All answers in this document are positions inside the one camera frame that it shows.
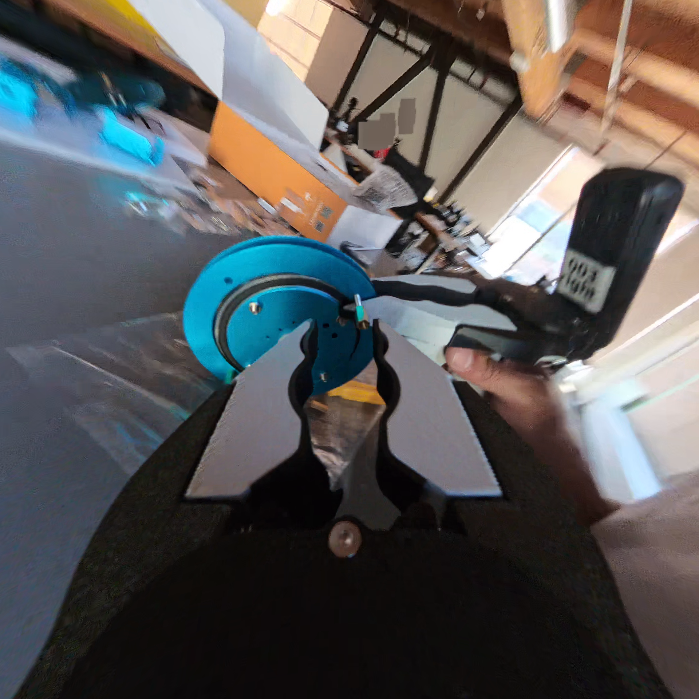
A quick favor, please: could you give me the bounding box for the person's right forearm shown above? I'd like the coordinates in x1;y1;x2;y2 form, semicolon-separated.
491;377;699;699

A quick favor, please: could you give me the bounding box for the large blue U bracket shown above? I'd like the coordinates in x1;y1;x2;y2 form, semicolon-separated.
0;59;40;119

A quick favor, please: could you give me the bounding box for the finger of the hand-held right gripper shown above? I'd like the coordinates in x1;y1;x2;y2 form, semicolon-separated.
370;273;482;308
365;296;518;335

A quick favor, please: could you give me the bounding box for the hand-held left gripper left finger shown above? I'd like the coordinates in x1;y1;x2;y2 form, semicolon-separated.
183;318;340;526

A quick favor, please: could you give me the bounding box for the teal oval metal plate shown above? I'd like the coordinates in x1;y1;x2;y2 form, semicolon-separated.
70;75;166;117

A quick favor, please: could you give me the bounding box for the yellow box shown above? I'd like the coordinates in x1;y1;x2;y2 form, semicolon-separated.
103;0;166;43

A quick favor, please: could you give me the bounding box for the orange cardboard box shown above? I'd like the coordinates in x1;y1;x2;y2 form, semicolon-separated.
128;0;403;250

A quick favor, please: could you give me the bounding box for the clear plastic bag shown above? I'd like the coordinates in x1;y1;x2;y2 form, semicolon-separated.
4;313;384;493

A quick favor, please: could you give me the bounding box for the person's right hand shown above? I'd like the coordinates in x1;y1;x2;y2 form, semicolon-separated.
444;345;581;439

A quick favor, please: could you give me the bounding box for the blue perforated long bracket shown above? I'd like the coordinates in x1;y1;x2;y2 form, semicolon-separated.
100;108;166;166

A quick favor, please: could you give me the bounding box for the blue round metal base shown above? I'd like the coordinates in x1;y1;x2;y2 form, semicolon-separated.
182;235;379;398

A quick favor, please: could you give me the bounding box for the white foam sheet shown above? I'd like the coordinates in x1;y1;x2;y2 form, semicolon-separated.
0;37;209;182

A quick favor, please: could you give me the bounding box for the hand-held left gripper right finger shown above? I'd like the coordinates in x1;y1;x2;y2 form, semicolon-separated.
370;318;504;526

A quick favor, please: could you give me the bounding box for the pile of small parts bags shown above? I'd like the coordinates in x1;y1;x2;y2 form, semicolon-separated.
164;164;329;242

